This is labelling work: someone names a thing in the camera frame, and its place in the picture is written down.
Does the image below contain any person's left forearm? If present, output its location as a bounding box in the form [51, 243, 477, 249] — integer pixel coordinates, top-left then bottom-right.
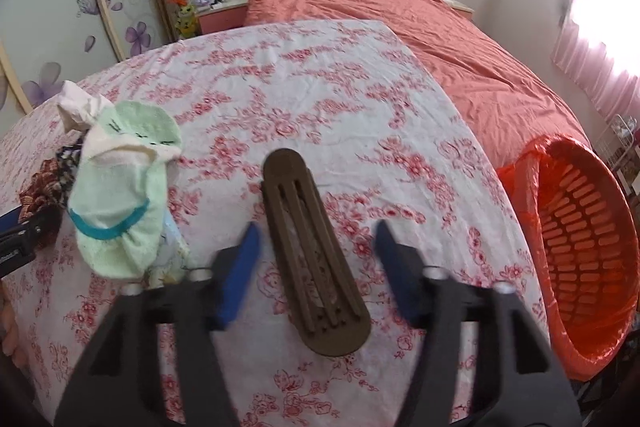
[0, 292, 21, 370]

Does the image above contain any yellow green plush toy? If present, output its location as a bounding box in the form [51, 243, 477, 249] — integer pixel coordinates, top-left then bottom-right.
[172, 0, 198, 40]

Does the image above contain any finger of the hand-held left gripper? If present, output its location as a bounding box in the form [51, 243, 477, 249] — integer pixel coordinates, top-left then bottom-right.
[0, 206, 60, 253]

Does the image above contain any floral glass sliding door wardrobe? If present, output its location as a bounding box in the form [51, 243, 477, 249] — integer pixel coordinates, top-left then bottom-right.
[0, 0, 173, 118]

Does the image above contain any white sock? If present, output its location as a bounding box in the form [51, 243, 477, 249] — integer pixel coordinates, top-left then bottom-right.
[56, 79, 115, 135]

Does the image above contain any dark floral sock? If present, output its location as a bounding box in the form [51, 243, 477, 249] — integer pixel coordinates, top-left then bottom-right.
[54, 142, 83, 208]

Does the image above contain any beige bedside table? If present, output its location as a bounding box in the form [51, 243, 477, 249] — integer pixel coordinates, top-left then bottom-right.
[440, 0, 475, 20]

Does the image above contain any white wire rack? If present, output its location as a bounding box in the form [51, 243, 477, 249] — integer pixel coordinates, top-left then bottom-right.
[595, 114, 638, 172]

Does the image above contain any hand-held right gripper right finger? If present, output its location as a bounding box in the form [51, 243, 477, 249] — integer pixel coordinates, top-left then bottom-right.
[375, 221, 583, 427]

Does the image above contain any orange plastic laundry basket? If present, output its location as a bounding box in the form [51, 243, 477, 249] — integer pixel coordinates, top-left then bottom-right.
[496, 134, 640, 381]

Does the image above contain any pink window curtain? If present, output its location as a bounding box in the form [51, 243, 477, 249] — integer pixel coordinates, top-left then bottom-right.
[550, 0, 640, 118]

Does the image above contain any light green sock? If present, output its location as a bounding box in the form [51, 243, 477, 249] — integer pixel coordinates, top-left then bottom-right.
[66, 101, 183, 280]

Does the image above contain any pink floral tablecloth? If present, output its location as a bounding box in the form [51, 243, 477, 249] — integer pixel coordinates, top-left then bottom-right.
[0, 19, 551, 427]

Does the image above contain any pink bedside table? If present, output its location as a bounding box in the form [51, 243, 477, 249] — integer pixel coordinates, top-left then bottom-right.
[196, 0, 251, 38]

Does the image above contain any pale floral sock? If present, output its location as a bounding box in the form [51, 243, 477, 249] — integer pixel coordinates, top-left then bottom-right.
[142, 212, 193, 288]

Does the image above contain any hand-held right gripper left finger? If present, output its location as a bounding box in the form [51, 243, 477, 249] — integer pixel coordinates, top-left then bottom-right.
[52, 222, 263, 427]

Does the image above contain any brown slotted plastic insole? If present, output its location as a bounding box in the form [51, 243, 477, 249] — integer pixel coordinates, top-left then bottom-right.
[261, 148, 372, 358]

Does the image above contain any salmon pink duvet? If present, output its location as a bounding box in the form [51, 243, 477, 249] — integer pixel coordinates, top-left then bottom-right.
[243, 0, 593, 168]

